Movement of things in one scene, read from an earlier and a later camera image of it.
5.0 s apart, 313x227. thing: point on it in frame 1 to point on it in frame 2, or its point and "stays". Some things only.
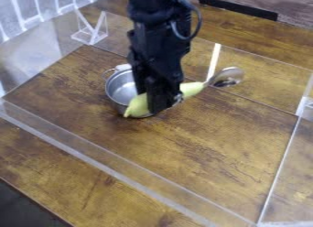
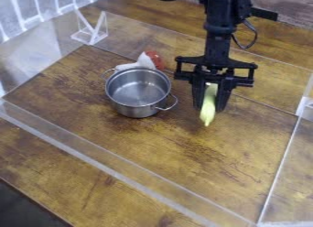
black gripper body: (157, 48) to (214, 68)
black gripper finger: (139, 72) to (197, 91)
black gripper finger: (163, 91) to (226, 85)
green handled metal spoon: (224, 78) to (206, 113)
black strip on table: (230, 6) stays
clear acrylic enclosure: (222, 162) stays
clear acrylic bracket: (88, 33) stays
